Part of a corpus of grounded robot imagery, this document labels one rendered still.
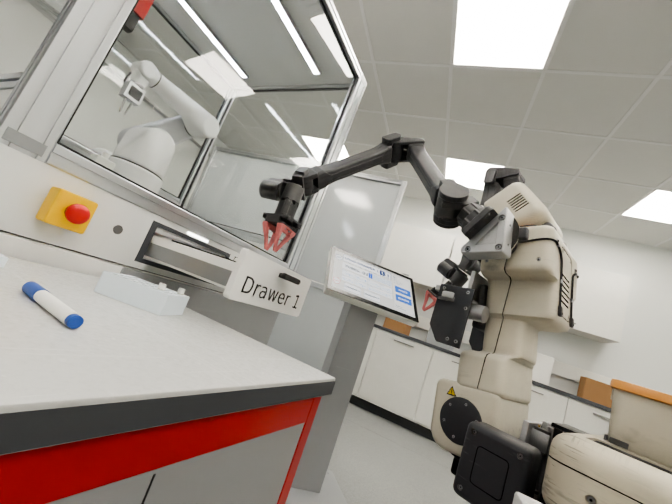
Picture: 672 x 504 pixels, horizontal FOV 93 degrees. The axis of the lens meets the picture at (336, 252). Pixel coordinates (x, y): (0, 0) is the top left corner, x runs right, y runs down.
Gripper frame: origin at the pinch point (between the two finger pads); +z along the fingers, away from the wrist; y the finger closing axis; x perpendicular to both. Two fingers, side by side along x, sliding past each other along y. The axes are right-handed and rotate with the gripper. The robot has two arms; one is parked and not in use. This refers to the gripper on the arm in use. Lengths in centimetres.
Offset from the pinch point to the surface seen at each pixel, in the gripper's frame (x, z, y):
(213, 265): -17.3, 11.2, 2.1
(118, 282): -34.6, 20.5, 2.8
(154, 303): -30.8, 21.8, 9.0
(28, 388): -55, 26, 38
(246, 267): -16.6, 9.7, 11.3
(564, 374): 387, -25, 112
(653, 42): 111, -184, 100
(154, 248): -18.7, 11.1, -19.8
